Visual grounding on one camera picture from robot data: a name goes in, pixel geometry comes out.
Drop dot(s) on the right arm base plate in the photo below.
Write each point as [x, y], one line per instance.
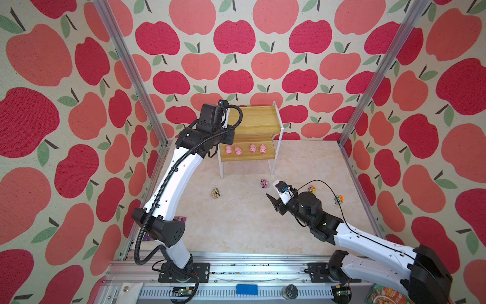
[322, 272]

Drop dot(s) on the purple snack bag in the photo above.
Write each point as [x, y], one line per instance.
[181, 219]

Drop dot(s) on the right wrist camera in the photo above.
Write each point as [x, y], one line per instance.
[281, 186]

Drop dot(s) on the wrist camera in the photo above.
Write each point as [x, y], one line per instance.
[223, 103]
[281, 186]

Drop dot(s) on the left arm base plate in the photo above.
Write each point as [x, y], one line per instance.
[197, 272]

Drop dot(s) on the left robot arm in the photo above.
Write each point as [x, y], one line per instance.
[159, 231]

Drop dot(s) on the pink toy car upper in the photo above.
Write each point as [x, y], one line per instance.
[264, 184]

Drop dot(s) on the round black knob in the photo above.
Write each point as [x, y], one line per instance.
[290, 292]

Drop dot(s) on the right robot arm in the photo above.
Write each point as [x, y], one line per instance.
[417, 273]

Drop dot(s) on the blue block on rail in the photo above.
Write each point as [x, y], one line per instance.
[247, 289]

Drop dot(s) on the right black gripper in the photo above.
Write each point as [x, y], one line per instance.
[278, 204]

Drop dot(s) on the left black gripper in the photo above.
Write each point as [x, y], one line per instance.
[230, 137]

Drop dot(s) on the green orange toy car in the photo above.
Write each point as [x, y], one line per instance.
[339, 199]

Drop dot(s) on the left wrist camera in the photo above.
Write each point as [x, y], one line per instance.
[223, 103]

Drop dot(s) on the green snack bag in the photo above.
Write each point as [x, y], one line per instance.
[383, 295]

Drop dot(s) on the left aluminium frame post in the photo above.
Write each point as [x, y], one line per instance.
[109, 20]

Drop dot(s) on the aluminium frame post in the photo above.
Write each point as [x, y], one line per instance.
[413, 15]
[109, 20]

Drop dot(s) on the right aluminium frame post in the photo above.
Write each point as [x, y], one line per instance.
[413, 15]

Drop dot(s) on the pink toy pig front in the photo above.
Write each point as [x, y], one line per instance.
[262, 149]

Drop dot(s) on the wooden two-tier shelf white frame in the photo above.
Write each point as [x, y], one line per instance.
[260, 125]

